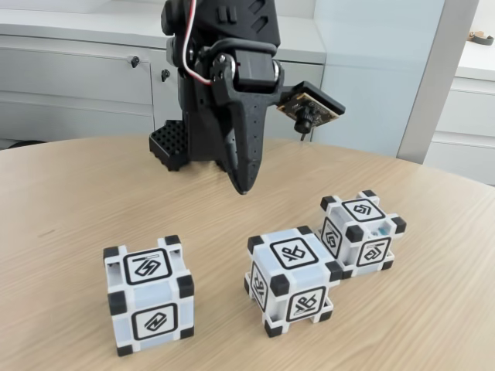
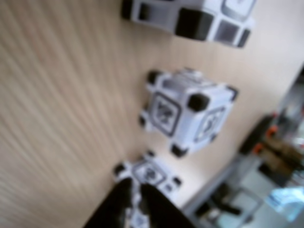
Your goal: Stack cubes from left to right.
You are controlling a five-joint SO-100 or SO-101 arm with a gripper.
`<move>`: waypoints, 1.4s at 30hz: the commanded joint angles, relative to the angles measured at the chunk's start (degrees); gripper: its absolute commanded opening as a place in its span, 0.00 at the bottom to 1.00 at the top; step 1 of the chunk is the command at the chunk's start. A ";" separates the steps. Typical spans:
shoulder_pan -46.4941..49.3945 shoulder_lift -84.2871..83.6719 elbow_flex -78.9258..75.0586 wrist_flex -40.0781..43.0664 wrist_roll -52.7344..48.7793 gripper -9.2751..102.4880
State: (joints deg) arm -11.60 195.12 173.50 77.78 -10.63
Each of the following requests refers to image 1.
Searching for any white cube crossed-lines symbol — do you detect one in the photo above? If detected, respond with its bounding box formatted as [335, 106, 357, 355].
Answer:
[243, 226, 343, 339]

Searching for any white cube overlapping-diamonds symbol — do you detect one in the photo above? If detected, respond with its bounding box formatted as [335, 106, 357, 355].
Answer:
[315, 189, 408, 278]

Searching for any white cube lightning symbol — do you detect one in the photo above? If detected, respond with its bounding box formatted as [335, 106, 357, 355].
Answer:
[102, 234, 196, 347]

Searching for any white drawer cabinet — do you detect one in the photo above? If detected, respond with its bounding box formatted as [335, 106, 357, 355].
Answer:
[398, 38, 495, 175]

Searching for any dark wristband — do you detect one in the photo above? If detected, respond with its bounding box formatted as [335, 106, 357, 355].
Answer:
[468, 30, 494, 45]

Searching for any white red servo wire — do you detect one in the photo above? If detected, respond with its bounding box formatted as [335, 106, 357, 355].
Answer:
[179, 0, 214, 85]

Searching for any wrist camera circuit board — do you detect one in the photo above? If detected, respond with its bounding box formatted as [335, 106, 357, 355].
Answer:
[276, 80, 345, 134]

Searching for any grey vertical post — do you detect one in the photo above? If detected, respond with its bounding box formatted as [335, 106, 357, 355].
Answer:
[396, 0, 480, 159]

